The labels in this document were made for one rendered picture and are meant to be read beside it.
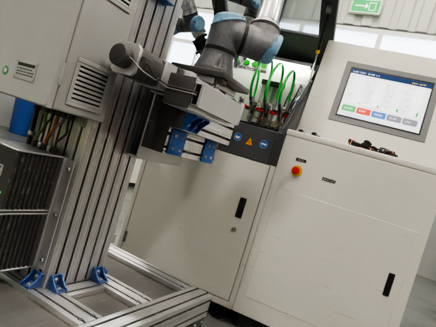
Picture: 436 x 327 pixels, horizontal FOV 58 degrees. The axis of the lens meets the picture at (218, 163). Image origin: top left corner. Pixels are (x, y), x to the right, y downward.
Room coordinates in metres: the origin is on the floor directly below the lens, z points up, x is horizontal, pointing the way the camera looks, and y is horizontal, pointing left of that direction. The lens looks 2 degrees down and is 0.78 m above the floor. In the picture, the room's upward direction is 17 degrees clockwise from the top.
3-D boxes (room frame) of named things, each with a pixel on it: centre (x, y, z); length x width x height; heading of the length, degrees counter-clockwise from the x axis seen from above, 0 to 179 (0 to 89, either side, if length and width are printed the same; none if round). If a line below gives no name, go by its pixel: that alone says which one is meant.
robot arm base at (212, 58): (1.46, 0.11, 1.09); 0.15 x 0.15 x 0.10
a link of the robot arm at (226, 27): (1.46, 0.11, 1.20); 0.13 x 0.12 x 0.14; 98
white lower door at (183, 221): (2.00, 0.06, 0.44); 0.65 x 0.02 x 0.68; 70
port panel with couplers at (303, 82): (2.40, -0.34, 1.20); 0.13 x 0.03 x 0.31; 70
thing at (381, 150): (1.85, -0.67, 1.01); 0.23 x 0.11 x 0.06; 70
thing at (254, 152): (2.01, 0.06, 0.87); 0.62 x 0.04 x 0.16; 70
